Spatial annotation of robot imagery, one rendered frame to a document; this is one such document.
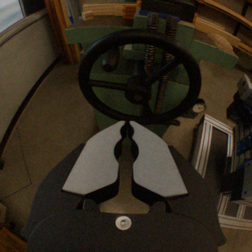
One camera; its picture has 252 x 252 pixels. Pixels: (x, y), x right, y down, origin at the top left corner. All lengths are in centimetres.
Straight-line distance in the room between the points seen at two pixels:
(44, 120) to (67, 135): 35
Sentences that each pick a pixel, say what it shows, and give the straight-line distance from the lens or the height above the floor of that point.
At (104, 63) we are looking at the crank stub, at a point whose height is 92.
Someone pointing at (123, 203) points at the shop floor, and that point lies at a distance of 103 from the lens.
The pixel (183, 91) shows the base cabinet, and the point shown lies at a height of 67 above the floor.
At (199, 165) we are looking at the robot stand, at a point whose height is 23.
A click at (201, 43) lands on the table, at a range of 46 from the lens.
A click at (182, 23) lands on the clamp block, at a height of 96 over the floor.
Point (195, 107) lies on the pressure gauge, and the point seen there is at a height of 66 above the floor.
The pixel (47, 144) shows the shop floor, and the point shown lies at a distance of 129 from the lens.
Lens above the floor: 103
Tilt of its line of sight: 61 degrees down
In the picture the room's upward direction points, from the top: 3 degrees clockwise
